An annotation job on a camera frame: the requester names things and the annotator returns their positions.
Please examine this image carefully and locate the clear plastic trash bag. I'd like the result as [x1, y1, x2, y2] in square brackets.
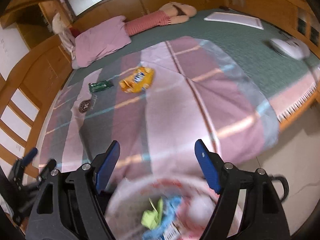
[105, 175, 219, 239]

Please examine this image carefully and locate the yellow snack bag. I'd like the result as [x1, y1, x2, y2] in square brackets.
[119, 67, 155, 93]

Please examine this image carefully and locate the blue tissue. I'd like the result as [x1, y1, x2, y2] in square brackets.
[142, 196, 182, 239]

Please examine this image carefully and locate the white blue medicine box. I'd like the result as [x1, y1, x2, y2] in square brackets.
[162, 222, 181, 240]

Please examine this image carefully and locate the plaid pink grey quilt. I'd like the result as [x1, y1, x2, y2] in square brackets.
[39, 37, 279, 181]

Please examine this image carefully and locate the green snack packet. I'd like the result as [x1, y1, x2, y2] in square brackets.
[88, 80, 114, 93]

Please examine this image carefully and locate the pink pillow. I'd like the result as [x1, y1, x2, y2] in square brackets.
[75, 16, 131, 68]

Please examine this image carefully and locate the green mattress cover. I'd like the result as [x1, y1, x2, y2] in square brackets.
[69, 10, 319, 98]

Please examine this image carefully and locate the white slipper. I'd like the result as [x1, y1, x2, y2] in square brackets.
[270, 38, 310, 60]

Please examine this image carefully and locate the white flat board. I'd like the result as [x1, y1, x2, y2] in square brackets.
[204, 12, 264, 30]

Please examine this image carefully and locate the striped plush doll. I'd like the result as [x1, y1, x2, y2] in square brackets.
[125, 2, 197, 36]

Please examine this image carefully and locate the wooden bed frame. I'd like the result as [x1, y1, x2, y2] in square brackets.
[0, 0, 320, 181]

